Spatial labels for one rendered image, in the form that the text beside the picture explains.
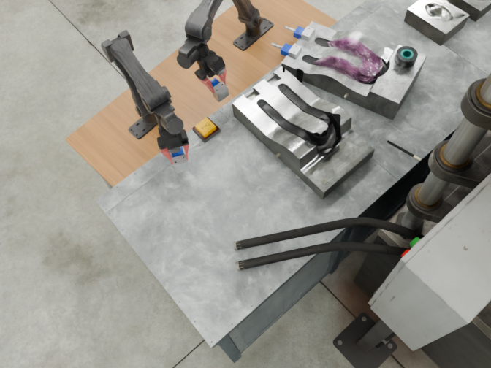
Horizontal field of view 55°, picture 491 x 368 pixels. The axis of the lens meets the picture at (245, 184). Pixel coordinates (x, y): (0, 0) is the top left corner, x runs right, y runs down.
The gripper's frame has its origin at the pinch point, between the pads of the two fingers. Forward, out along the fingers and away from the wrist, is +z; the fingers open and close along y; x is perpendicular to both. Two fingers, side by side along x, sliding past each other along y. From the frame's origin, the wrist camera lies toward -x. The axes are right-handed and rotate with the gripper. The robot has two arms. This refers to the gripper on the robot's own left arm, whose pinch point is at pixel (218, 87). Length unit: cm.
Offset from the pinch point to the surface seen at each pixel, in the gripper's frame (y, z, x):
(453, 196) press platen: 25, 32, -81
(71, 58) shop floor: -23, 12, 179
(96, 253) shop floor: -81, 73, 65
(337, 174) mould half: 12, 33, -43
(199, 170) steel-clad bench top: -23.6, 20.5, -7.3
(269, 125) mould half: 6.0, 16.2, -16.5
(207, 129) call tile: -11.5, 12.3, 0.5
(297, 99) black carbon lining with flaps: 21.7, 15.7, -14.4
